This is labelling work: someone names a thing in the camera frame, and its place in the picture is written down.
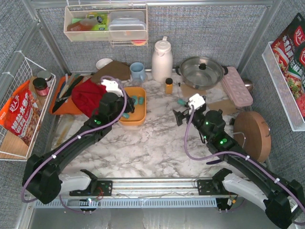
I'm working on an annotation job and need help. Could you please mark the teal coffee capsule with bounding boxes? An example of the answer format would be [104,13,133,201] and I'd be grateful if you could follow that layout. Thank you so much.
[132,95,138,105]
[138,97,145,105]
[177,99,187,106]
[122,113,130,119]

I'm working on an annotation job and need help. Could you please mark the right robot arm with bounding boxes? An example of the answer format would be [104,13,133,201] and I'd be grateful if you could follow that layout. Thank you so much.
[174,107,305,229]

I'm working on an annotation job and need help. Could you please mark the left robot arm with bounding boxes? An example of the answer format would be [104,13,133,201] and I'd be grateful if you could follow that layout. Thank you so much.
[21,93,135,204]

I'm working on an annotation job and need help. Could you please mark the orange storage basket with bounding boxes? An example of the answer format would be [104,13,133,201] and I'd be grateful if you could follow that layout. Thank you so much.
[119,87,146,126]

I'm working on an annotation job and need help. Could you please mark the brown cork mat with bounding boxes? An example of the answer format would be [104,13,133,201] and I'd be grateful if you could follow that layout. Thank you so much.
[180,84,207,98]
[207,99,238,115]

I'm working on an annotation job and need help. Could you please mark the clear small glass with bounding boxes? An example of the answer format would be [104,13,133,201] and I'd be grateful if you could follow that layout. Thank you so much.
[132,78,143,87]

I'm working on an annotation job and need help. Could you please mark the orange juice bottle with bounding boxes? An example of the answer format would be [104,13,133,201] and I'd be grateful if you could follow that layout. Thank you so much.
[165,78,173,94]

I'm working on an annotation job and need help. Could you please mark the light blue mug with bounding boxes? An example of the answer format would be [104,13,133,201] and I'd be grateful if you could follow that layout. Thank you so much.
[130,62,146,83]

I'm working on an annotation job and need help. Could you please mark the brown olive cloth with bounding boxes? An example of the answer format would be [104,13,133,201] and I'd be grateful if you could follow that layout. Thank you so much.
[91,61,131,83]

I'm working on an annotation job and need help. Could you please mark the stainless steel pot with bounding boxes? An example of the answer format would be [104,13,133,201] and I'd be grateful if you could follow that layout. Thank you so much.
[175,57,228,90]

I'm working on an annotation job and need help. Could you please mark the red cloth hat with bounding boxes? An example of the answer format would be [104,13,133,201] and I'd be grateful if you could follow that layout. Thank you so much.
[71,79,107,117]

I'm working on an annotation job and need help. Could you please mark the white small bowl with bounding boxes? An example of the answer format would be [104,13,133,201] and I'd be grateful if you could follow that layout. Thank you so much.
[96,58,113,70]

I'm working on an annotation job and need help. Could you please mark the pink egg tray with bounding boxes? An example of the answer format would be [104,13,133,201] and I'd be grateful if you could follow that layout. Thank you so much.
[221,66,253,108]

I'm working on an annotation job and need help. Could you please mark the white thermos jug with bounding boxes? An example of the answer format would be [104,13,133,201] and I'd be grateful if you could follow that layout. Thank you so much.
[152,36,173,83]

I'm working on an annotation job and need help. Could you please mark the orange plastic tray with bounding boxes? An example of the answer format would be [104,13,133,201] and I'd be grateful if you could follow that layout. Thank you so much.
[49,76,82,115]

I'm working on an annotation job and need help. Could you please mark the black blade kitchen knife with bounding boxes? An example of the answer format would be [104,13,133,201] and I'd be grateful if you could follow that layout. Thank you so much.
[53,74,84,111]

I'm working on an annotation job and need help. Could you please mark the round wooden board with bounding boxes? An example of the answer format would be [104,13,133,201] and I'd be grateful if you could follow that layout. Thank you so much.
[233,111,271,163]

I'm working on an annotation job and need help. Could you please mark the silver metal cup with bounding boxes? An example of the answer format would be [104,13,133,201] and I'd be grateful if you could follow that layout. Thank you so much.
[243,79,254,92]

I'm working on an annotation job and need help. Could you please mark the clear plastic food containers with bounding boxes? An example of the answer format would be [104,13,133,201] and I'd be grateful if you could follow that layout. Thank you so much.
[108,10,146,41]

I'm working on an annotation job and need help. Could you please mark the silver lid glass jar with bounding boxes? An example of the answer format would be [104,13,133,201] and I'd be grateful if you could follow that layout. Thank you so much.
[37,70,52,87]

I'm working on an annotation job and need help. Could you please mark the dark lid glass jar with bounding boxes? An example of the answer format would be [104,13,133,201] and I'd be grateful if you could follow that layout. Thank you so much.
[32,78,49,96]

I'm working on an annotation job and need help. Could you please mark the amber liquid bottle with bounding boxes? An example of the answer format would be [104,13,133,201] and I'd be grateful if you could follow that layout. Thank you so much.
[67,19,97,31]

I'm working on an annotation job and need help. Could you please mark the red snack bag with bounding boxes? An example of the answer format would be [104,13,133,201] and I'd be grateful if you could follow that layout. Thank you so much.
[0,80,41,146]

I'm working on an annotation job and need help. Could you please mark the green seasoning packet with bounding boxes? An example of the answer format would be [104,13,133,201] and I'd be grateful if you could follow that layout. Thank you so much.
[285,42,305,99]

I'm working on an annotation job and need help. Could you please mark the red seasoning packet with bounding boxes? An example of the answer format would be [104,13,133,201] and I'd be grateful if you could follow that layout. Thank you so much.
[271,13,305,72]

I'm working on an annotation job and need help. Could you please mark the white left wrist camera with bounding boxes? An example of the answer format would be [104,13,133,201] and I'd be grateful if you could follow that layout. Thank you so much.
[101,79,123,97]

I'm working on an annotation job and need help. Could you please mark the cream handle knife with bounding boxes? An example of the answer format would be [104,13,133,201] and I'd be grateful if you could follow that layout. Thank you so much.
[58,74,74,98]

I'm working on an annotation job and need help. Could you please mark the cream wall shelf basket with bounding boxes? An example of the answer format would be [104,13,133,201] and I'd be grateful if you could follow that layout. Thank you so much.
[63,3,148,45]

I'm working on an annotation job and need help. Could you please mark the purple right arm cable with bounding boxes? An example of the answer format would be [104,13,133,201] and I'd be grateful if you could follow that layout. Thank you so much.
[183,104,305,226]

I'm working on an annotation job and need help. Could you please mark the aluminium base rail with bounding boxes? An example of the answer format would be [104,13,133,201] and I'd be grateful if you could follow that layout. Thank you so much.
[31,178,244,212]

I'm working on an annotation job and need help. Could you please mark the white wire wall basket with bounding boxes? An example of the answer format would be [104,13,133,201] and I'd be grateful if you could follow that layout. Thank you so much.
[0,51,57,161]

